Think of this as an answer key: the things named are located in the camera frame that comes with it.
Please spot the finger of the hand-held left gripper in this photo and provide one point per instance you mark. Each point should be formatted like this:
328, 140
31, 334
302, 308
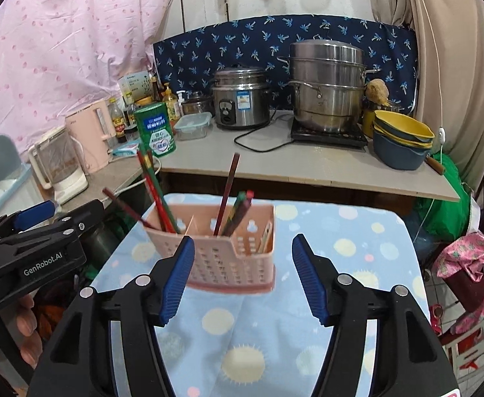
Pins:
85, 217
33, 215

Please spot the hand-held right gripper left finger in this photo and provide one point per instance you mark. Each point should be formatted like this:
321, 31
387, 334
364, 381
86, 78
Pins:
178, 281

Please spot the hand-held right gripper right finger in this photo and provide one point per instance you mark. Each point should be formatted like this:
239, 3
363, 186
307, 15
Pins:
308, 281

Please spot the maroon chopstick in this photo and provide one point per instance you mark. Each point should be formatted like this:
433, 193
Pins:
226, 192
126, 209

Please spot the pink perforated utensil holder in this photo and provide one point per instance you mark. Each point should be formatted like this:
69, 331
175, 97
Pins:
233, 256

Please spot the person's left hand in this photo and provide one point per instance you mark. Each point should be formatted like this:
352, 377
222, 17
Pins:
28, 322

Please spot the metal bucket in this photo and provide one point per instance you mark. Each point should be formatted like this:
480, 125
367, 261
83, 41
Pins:
101, 240

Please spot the white storage box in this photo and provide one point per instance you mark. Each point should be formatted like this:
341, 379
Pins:
2, 182

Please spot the blue dotted blanket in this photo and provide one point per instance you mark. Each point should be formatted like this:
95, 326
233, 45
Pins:
266, 331

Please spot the blue tissue packet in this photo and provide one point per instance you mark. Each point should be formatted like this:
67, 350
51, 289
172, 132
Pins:
126, 149

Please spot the pink electric kettle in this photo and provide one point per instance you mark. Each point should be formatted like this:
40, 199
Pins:
89, 132

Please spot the clear sauce bottle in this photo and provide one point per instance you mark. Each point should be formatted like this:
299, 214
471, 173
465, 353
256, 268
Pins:
118, 122

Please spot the dark sauce bottle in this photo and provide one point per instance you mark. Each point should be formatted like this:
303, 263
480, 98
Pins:
132, 124

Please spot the green canister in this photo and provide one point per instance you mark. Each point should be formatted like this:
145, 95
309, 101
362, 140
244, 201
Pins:
155, 132

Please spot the clear food container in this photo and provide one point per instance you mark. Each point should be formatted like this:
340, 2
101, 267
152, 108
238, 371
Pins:
192, 127

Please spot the white green carton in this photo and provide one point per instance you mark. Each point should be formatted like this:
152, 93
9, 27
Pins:
134, 84

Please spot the yellow oil bottle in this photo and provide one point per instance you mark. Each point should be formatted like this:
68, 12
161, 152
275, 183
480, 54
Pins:
171, 101

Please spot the black induction cooktop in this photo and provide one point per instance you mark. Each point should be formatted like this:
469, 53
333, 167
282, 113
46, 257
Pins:
328, 137

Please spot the tall dark bottle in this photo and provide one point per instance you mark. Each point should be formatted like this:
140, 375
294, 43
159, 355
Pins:
157, 91

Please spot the white pump bottle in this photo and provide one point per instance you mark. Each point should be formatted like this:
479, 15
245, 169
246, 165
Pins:
181, 101

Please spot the blue bowl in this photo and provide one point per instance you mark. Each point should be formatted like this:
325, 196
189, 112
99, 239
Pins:
399, 157

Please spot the small glass-lid pot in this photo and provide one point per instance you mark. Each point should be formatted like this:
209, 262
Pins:
196, 105

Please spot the pink floral cloth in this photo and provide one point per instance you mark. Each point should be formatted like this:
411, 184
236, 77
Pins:
469, 264

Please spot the green plastic bag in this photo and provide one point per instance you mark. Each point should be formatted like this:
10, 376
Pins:
448, 198

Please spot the yellow tin can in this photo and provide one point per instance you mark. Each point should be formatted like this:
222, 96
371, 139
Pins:
368, 118

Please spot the yellow bowl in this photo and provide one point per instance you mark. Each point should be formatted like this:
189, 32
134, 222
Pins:
403, 126

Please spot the pink dotted sheet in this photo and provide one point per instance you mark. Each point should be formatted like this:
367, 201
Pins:
68, 29

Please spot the steel steamer pot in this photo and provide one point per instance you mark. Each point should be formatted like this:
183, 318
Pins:
328, 91

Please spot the steel rice cooker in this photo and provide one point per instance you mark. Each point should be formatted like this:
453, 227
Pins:
242, 99

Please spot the brown loofah sponge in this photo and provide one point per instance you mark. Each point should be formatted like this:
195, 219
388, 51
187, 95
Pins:
377, 91

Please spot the blue floral cloth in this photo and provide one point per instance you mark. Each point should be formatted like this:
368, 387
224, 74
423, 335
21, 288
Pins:
233, 41

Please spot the beige curtain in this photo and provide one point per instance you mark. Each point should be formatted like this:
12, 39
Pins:
461, 70

